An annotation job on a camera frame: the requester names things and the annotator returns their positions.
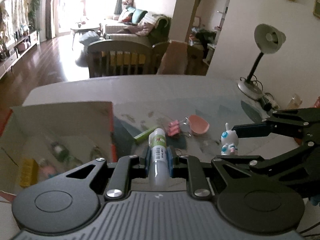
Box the green highlighter marker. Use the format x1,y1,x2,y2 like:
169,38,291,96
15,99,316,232
134,126,158,145

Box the white green glue pen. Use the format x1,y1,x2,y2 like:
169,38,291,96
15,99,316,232
148,128,169,191

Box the small white robot toy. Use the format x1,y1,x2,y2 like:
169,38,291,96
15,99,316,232
221,123,239,155

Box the yellow toy block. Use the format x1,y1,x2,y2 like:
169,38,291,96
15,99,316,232
20,159,39,189

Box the green-lidded label jar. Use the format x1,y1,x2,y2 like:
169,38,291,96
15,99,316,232
50,141,83,170

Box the red bottle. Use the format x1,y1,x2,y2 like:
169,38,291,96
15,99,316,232
313,96,320,108

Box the correction tape dispenser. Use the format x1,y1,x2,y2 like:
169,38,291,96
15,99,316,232
90,146,105,160

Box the pink binder clips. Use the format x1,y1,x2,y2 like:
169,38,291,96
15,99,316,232
166,117,191,137

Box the pink heart-shaped dish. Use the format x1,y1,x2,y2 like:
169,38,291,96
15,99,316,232
188,115,210,135

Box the grey desk lamp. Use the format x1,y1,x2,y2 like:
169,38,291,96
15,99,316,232
236,23,287,100

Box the red cardboard box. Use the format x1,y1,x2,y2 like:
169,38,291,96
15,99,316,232
1,101,117,194

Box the chair with tan cloth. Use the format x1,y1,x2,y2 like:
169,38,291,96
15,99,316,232
151,41,208,76

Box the dark wooden dining chair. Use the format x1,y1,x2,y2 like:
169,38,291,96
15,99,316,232
87,39,155,78

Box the beige sofa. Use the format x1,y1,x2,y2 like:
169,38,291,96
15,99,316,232
103,7,171,47

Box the wooden coffee table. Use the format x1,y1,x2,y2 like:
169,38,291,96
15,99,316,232
71,23,101,48

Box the long wooden TV cabinet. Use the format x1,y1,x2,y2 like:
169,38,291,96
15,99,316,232
1,30,40,78

